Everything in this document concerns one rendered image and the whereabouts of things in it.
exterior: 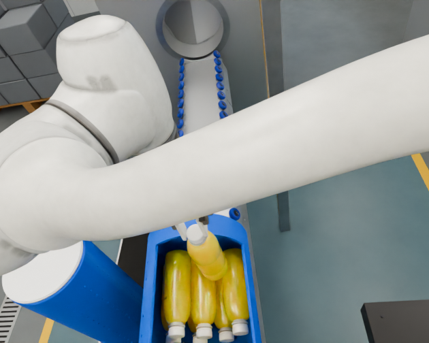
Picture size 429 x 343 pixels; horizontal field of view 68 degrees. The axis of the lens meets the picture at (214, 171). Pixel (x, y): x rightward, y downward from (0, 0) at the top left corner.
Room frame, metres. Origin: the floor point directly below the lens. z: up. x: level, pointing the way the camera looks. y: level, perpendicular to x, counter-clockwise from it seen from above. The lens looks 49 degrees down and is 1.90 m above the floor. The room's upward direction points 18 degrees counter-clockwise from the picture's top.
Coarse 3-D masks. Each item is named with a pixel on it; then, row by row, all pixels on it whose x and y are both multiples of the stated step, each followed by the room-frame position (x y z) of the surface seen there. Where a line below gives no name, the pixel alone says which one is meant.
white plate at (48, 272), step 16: (48, 256) 0.61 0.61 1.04; (64, 256) 0.59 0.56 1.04; (80, 256) 0.58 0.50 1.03; (16, 272) 0.59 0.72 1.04; (32, 272) 0.57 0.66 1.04; (48, 272) 0.55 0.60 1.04; (64, 272) 0.53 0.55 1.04; (16, 288) 0.53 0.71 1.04; (32, 288) 0.52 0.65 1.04; (48, 288) 0.50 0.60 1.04
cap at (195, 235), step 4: (196, 224) 0.37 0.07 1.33; (188, 228) 0.36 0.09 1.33; (192, 228) 0.36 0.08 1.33; (196, 228) 0.36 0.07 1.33; (188, 232) 0.35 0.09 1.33; (192, 232) 0.35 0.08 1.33; (196, 232) 0.35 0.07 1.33; (200, 232) 0.34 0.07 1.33; (188, 236) 0.34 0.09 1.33; (192, 236) 0.34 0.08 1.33; (196, 236) 0.34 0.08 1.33; (200, 236) 0.33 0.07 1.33; (192, 240) 0.33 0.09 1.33; (196, 240) 0.33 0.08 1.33; (200, 240) 0.33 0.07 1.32
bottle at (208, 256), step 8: (208, 232) 0.36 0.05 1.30; (208, 240) 0.34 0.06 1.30; (216, 240) 0.35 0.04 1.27; (192, 248) 0.33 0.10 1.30; (200, 248) 0.33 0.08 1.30; (208, 248) 0.33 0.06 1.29; (216, 248) 0.33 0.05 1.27; (192, 256) 0.33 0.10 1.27; (200, 256) 0.32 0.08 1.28; (208, 256) 0.32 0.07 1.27; (216, 256) 0.32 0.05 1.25; (224, 256) 0.35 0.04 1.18; (200, 264) 0.32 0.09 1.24; (208, 264) 0.32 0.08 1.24; (216, 264) 0.32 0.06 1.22; (224, 264) 0.33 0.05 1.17; (208, 272) 0.32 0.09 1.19; (216, 272) 0.32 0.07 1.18; (224, 272) 0.33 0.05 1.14
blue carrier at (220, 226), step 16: (192, 224) 0.43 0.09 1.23; (208, 224) 0.42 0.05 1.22; (224, 224) 0.43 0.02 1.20; (240, 224) 0.44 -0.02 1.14; (160, 240) 0.43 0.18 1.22; (176, 240) 0.47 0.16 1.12; (224, 240) 0.45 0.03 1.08; (240, 240) 0.39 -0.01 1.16; (160, 256) 0.48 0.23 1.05; (160, 272) 0.43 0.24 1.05; (144, 288) 0.34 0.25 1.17; (160, 288) 0.38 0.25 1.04; (144, 304) 0.30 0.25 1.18; (160, 304) 0.34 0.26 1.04; (256, 304) 0.25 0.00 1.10; (144, 320) 0.26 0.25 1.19; (160, 320) 0.30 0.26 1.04; (256, 320) 0.21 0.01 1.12; (144, 336) 0.22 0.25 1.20; (160, 336) 0.26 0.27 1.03; (240, 336) 0.21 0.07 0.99; (256, 336) 0.17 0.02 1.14
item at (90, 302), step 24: (96, 264) 0.59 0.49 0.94; (72, 288) 0.50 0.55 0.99; (96, 288) 0.53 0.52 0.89; (120, 288) 0.57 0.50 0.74; (48, 312) 0.47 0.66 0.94; (72, 312) 0.47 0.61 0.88; (96, 312) 0.48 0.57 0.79; (120, 312) 0.51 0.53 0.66; (96, 336) 0.47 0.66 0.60; (120, 336) 0.47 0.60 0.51
